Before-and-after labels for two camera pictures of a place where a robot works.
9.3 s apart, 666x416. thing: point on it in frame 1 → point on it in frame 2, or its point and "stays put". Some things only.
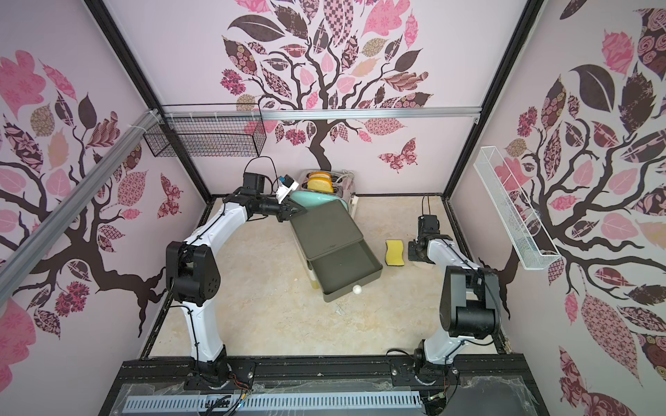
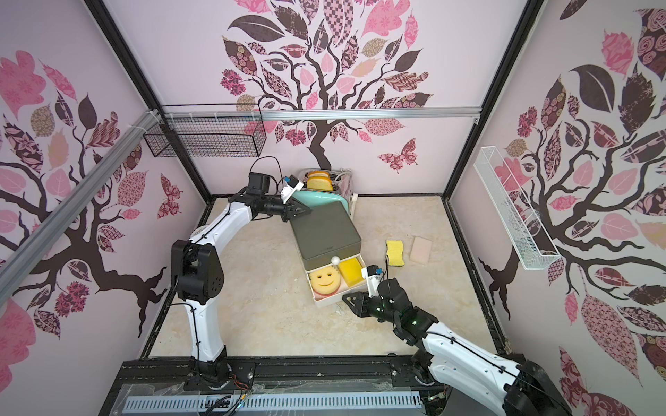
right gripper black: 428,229 → 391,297
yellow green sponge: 395,256 stays put
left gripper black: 284,209 stays put
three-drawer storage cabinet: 337,256 stays put
